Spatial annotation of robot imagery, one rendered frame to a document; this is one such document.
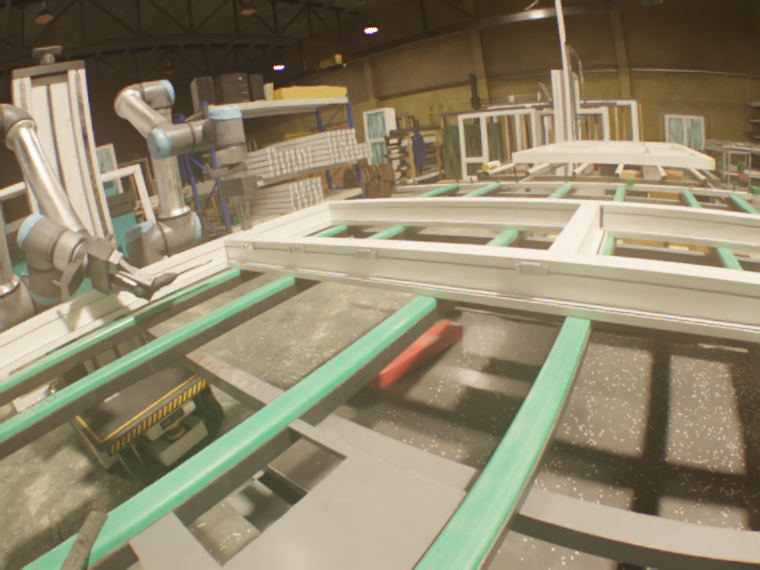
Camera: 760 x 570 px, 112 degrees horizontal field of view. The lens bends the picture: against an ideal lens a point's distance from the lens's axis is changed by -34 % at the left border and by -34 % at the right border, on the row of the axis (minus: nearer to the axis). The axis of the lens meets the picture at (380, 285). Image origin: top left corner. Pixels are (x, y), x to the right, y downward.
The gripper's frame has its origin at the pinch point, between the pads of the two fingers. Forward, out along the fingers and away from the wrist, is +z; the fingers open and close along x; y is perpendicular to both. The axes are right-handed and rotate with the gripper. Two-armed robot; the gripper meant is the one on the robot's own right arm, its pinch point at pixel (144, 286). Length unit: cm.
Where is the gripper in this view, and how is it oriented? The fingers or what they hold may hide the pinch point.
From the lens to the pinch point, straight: 86.4
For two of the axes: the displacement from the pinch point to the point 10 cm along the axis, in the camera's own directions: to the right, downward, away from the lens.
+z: 8.8, 3.7, 3.1
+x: -4.8, 5.6, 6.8
